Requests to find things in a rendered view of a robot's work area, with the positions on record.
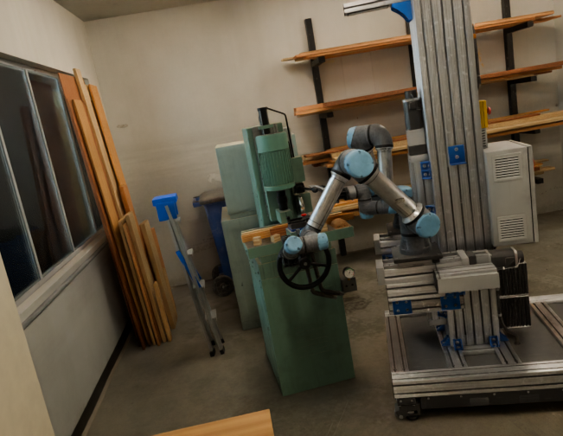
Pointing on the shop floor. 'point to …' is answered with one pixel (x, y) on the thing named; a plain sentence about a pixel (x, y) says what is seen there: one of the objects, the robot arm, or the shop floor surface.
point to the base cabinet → (303, 331)
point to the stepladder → (166, 212)
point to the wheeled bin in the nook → (212, 203)
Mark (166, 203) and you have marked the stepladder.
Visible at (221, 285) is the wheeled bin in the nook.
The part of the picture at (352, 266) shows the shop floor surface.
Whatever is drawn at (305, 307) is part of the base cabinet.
